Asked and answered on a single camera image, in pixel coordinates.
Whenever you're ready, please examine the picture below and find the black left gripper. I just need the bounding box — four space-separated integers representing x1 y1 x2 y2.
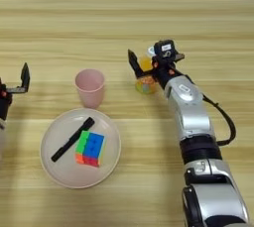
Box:
0 61 31 122

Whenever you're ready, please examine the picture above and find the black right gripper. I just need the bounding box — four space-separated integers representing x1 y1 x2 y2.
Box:
127 49 186 90

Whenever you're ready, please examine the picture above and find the orange juice bottle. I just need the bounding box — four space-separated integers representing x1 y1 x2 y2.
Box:
134 46 159 95

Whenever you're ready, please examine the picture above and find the colourful puzzle cube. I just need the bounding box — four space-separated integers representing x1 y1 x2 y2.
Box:
74 130 106 169

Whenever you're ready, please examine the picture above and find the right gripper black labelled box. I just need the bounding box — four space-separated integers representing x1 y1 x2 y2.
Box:
153 39 177 62

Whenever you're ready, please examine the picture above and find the pink plastic cup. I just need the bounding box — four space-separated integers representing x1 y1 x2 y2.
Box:
74 68 106 110

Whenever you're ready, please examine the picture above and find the black marker pen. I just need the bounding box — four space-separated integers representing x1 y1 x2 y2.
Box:
50 116 96 164

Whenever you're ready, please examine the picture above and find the round beige plate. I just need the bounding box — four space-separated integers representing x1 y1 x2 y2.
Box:
39 107 122 190

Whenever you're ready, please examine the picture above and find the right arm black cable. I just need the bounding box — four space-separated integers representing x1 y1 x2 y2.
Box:
200 94 238 148

